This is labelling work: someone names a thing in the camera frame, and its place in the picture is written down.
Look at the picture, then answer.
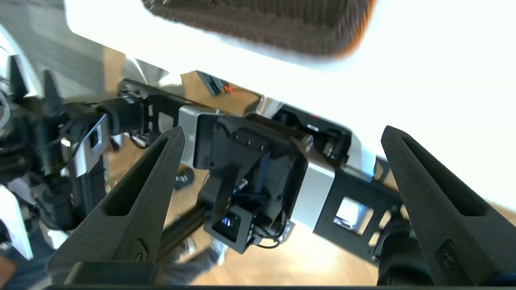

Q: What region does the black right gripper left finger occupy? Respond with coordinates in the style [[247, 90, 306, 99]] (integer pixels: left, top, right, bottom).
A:
[[46, 126, 186, 285]]

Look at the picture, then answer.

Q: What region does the dark brown wicker basket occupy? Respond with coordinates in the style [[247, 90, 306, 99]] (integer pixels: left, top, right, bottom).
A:
[[140, 0, 378, 58]]

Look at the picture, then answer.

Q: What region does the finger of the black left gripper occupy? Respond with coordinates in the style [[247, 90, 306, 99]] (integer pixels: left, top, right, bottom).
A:
[[43, 70, 62, 108], [9, 56, 27, 100]]

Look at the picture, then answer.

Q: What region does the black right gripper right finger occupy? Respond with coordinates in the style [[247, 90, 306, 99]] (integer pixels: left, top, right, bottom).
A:
[[381, 125, 516, 287]]

